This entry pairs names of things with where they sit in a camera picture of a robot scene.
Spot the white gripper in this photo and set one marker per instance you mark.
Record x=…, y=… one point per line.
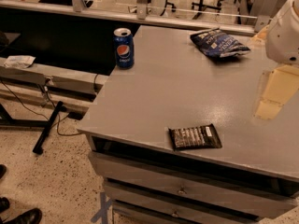
x=282, y=37

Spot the blue chip bag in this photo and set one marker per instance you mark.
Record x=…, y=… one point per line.
x=214, y=43

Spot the black RXBAR chocolate bar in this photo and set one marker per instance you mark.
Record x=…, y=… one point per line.
x=198, y=137

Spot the metal railing with posts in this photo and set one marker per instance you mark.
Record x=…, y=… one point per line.
x=169, y=13

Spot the grey drawer cabinet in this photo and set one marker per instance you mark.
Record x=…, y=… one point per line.
x=173, y=85

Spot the blue Pepsi can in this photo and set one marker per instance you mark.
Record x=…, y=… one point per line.
x=124, y=48

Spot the grey side bench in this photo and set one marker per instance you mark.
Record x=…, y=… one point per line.
x=77, y=89

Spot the black table leg stand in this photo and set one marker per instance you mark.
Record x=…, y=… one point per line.
x=38, y=147

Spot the white tissue pack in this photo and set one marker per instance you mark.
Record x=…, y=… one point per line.
x=19, y=61

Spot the black shoe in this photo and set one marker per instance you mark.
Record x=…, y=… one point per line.
x=32, y=216

